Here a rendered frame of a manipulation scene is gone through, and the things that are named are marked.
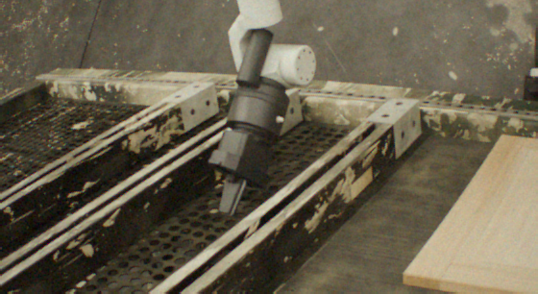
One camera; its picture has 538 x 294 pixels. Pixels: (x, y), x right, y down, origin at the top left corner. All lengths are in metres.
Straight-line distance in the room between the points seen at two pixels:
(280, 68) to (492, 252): 0.46
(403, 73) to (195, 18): 1.00
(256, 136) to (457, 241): 0.36
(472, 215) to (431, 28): 1.45
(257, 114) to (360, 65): 1.43
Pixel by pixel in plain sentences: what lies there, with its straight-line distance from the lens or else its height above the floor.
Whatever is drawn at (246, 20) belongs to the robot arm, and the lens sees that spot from 1.13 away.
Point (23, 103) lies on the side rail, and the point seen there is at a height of 0.98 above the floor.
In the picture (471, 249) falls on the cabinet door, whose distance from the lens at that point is 0.98.
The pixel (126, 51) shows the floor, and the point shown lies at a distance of 3.24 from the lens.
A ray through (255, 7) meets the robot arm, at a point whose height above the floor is 1.32.
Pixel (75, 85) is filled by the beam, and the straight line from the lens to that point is 2.03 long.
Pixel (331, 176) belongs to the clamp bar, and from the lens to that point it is 1.09.
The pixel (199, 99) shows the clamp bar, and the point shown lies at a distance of 1.59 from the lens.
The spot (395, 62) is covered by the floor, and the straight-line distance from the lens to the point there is 2.45.
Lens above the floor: 2.17
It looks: 55 degrees down
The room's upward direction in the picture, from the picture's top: 73 degrees counter-clockwise
